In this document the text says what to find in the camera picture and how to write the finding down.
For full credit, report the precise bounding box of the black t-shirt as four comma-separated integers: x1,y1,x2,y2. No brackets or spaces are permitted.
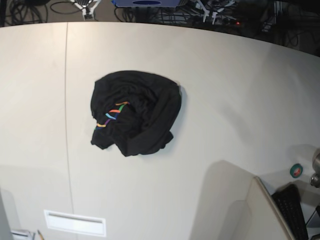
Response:
90,70,182,157

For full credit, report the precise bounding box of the black power strip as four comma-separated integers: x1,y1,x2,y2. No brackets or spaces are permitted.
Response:
191,15,244,27

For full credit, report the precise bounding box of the blue box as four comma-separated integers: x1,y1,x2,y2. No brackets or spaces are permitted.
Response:
111,0,181,8

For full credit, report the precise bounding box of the beige divider panel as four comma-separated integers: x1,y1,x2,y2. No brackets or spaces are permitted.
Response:
245,176,295,240

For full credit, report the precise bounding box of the green tape roll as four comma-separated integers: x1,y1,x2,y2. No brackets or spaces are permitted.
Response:
289,163,303,179

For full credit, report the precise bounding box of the black keyboard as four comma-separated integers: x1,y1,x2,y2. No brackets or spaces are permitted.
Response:
271,184,309,240

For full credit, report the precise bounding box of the metal cylinder stand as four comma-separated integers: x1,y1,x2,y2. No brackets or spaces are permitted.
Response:
309,148,320,189

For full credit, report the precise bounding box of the pencil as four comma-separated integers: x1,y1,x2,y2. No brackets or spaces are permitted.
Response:
37,230,45,240

